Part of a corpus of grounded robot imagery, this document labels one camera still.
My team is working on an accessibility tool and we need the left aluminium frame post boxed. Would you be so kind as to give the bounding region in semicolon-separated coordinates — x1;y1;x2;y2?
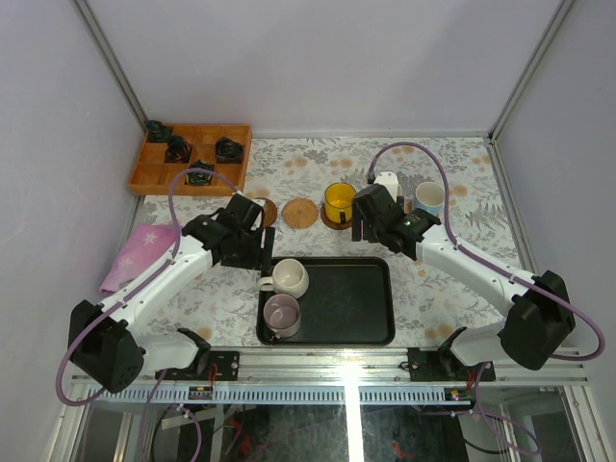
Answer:
70;0;147;132

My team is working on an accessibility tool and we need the right aluminium frame post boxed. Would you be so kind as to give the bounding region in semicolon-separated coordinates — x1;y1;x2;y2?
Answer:
488;0;578;144

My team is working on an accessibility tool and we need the black serving tray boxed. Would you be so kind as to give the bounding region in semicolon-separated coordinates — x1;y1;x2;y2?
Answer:
256;256;396;347

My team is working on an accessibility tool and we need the purple princess print cloth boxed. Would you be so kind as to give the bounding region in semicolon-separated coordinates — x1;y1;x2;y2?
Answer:
99;223;179;295

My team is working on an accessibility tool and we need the black green rolled item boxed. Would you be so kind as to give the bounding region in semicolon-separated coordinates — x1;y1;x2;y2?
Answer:
185;160;214;187

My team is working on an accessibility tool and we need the wooden compartment tray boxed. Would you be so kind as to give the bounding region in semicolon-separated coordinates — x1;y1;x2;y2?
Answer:
128;122;252;196

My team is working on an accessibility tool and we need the dark wooden coaster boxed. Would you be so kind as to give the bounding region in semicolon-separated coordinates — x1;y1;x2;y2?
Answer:
254;197;278;227
320;209;352;230

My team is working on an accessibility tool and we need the black rolled item corner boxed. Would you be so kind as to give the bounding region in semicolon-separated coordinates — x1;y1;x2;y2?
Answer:
145;120;167;135

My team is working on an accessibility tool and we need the aluminium frame post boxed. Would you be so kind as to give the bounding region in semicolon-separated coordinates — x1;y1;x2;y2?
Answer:
70;0;147;132
488;0;578;144

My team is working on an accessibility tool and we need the black rolled item right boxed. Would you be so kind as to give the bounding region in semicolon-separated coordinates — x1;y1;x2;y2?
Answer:
215;137;244;164

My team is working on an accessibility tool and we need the cream white mug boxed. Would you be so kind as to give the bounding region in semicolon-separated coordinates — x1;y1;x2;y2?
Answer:
257;259;309;298

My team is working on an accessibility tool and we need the light blue mug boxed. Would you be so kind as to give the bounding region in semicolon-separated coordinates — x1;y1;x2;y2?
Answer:
413;182;445;217

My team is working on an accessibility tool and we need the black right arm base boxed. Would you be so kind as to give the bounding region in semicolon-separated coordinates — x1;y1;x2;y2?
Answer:
398;347;482;382

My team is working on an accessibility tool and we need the lilac purple mug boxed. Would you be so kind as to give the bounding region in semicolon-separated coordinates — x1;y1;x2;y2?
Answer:
263;294;301;339

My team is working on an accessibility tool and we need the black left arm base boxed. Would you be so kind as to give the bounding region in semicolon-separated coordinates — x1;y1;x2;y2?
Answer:
164;350;241;383

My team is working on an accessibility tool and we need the woven rattan coaster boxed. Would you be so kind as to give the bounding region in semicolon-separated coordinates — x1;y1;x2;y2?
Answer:
282;198;319;229

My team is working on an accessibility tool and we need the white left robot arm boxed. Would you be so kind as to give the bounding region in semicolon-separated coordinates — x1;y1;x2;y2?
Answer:
63;193;275;393

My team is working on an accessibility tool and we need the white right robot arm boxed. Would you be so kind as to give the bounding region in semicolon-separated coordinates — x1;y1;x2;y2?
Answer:
352;184;575;380

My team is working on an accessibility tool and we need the yellow enamel mug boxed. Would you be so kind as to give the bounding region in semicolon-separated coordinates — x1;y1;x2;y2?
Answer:
324;182;356;226

